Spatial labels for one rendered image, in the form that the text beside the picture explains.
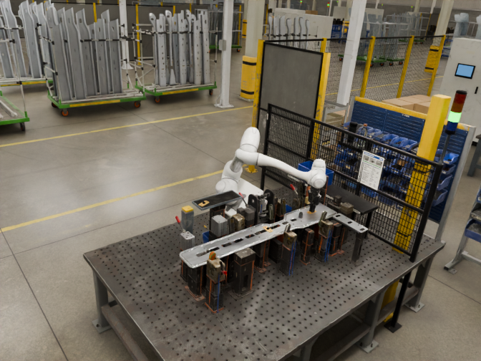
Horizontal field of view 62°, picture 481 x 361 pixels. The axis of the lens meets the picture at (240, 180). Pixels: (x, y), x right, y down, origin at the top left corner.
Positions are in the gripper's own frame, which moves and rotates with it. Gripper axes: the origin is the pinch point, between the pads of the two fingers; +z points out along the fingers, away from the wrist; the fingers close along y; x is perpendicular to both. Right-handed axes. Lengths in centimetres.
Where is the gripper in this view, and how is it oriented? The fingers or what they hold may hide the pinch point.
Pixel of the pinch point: (312, 208)
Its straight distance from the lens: 327.8
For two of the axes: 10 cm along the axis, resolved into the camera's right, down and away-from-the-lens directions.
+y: 6.0, 3.7, -7.1
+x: 8.0, -2.1, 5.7
